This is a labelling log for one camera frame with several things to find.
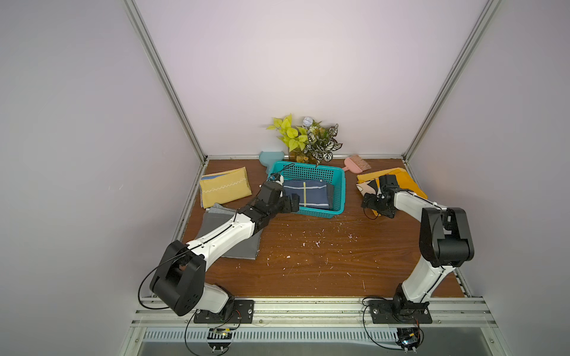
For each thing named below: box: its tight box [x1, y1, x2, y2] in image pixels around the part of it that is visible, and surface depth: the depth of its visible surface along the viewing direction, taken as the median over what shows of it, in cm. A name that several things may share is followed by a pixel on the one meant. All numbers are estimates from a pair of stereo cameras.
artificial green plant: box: [266, 113, 343, 167], surface depth 97 cm
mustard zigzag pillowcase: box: [198, 166, 253, 210], surface depth 109 cm
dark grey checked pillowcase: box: [326, 183, 335, 210], surface depth 105 cm
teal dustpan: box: [259, 150, 285, 179], surface depth 124 cm
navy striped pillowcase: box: [282, 179, 330, 210], surface depth 105 cm
